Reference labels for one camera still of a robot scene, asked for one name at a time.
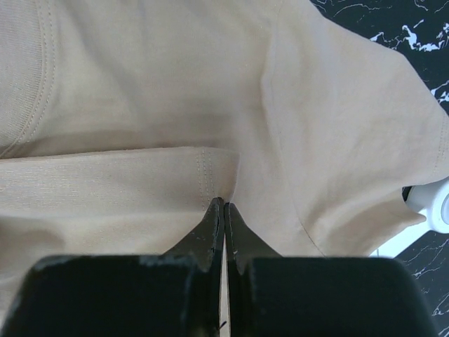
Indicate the metal clothes rack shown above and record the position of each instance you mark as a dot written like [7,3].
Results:
[430,201]

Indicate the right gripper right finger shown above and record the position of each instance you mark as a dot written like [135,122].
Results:
[243,244]

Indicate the beige t shirt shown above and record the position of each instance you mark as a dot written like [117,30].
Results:
[122,120]

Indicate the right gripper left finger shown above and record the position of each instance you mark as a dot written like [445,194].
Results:
[205,242]

